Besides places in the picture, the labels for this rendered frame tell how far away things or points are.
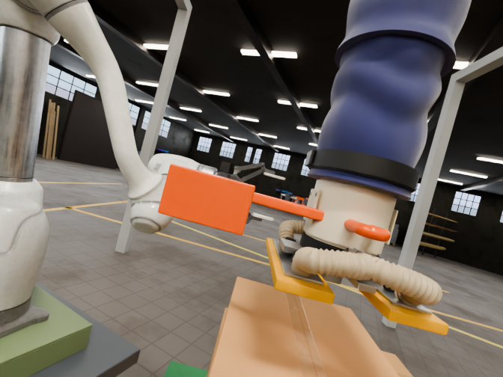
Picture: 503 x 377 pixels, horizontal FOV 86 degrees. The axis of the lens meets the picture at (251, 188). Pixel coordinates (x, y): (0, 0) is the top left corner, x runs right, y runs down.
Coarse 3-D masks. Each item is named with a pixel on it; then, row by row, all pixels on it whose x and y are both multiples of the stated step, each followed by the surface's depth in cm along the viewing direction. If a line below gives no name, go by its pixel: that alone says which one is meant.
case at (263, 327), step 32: (256, 288) 86; (256, 320) 65; (288, 320) 70; (320, 320) 75; (352, 320) 81; (224, 352) 50; (256, 352) 53; (288, 352) 56; (320, 352) 59; (352, 352) 63
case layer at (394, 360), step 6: (222, 318) 140; (222, 324) 134; (216, 342) 119; (384, 354) 148; (390, 354) 150; (390, 360) 143; (396, 360) 145; (210, 366) 103; (396, 366) 139; (402, 366) 140; (396, 372) 133; (402, 372) 135; (408, 372) 136
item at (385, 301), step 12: (384, 288) 53; (372, 300) 49; (384, 300) 47; (396, 300) 47; (384, 312) 44; (396, 312) 43; (408, 312) 44; (420, 312) 46; (408, 324) 43; (420, 324) 43; (432, 324) 43; (444, 324) 43
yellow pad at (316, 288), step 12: (276, 240) 73; (276, 252) 61; (276, 264) 51; (288, 264) 52; (276, 276) 44; (288, 276) 46; (300, 276) 46; (276, 288) 43; (288, 288) 43; (300, 288) 43; (312, 288) 43; (324, 288) 44; (324, 300) 43
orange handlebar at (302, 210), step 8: (256, 200) 55; (264, 200) 55; (272, 200) 55; (280, 200) 55; (296, 200) 113; (272, 208) 55; (280, 208) 55; (288, 208) 55; (296, 208) 55; (304, 208) 55; (312, 208) 55; (304, 216) 55; (312, 216) 55; (320, 216) 55; (344, 224) 52; (352, 224) 48; (360, 224) 46; (360, 232) 45; (368, 232) 44; (376, 232) 44; (384, 232) 44; (384, 240) 44
